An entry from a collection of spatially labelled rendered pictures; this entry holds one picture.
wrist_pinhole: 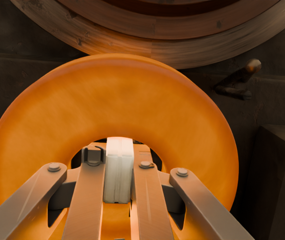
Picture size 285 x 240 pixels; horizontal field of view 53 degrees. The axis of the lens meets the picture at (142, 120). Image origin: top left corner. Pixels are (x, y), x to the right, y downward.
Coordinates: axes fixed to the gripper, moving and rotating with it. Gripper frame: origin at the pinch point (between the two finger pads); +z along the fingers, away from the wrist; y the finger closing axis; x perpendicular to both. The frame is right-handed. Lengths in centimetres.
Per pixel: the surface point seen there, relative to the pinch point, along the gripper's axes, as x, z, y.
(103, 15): 8.3, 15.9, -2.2
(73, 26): 6.9, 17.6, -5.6
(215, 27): 8.2, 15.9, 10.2
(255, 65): 5.3, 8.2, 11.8
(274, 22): 9.4, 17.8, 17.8
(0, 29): 4.9, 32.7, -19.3
